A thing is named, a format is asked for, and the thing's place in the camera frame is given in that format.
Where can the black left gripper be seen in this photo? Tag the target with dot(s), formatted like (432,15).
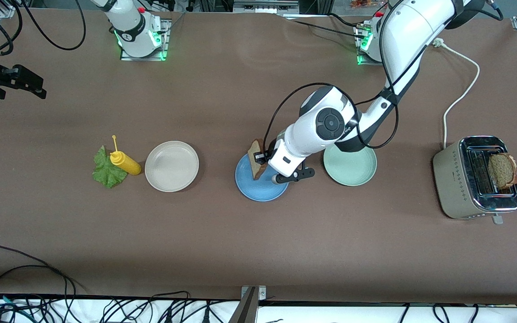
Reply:
(271,148)

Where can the brown bread slice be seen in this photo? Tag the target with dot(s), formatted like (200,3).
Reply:
(260,171)
(504,170)

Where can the green lettuce leaf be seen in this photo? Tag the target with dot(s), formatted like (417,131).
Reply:
(106,175)

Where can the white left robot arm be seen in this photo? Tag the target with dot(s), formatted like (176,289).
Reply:
(415,27)

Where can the blue round plate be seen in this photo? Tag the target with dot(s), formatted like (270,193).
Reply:
(258,190)

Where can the beige round plate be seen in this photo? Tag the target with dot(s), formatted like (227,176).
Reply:
(171,166)

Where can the light green round plate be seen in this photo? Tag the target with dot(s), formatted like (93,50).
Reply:
(352,172)

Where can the brown table cover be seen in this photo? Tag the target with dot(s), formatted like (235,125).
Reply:
(258,251)

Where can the yellow mustard squeeze bottle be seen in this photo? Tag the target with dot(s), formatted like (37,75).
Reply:
(126,163)

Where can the grey metal box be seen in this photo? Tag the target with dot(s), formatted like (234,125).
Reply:
(265,6)

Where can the dark aluminium profile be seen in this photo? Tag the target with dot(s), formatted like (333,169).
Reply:
(246,312)

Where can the orange snack bag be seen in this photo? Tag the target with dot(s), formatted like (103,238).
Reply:
(366,3)

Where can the beige chrome toaster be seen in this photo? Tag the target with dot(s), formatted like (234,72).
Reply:
(453,184)

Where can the silver metal bracket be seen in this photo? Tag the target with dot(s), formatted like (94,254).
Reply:
(262,292)

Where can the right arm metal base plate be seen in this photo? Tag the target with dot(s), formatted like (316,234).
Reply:
(164,40)

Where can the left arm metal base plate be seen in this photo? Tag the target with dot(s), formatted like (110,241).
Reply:
(360,32)

